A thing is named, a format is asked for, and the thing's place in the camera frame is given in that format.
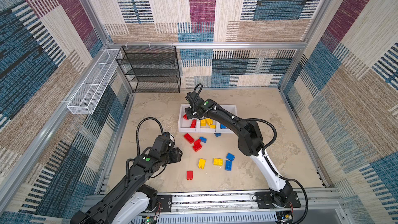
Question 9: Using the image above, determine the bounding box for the red lego long cluster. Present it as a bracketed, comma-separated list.
[190, 119, 197, 128]

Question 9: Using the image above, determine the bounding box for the middle white bin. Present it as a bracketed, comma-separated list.
[198, 117, 219, 133]

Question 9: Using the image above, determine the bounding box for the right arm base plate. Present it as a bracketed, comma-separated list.
[252, 191, 302, 209]

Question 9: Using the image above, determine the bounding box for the left white bin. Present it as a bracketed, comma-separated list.
[178, 104, 199, 133]

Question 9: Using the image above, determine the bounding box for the right white bin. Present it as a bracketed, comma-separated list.
[217, 105, 239, 134]

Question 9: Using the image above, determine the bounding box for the aluminium front rail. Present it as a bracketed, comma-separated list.
[77, 188, 349, 224]

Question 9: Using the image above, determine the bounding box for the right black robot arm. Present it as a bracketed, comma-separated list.
[185, 84, 309, 224]

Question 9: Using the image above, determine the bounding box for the white bin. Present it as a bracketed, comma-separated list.
[198, 117, 219, 133]
[178, 104, 199, 133]
[217, 105, 239, 134]

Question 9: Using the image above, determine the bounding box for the red lego cluster upper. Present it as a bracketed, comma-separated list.
[193, 139, 202, 152]

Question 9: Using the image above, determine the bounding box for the yellow lego hollow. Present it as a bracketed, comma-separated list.
[206, 118, 213, 125]

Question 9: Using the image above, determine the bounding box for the black wire shelf rack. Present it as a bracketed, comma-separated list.
[116, 46, 181, 93]

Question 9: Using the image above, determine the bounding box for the white wire mesh basket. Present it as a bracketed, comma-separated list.
[67, 49, 119, 115]

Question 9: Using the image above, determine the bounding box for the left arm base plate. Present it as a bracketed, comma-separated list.
[151, 195, 173, 214]

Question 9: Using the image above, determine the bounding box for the large red lego top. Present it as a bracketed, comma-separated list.
[183, 133, 195, 144]

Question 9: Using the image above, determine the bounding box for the small red lego bottom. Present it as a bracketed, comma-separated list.
[186, 171, 193, 180]

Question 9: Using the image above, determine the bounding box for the yellow studded lego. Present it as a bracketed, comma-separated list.
[213, 158, 223, 166]

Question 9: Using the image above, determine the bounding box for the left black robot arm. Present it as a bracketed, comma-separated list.
[70, 117, 183, 224]

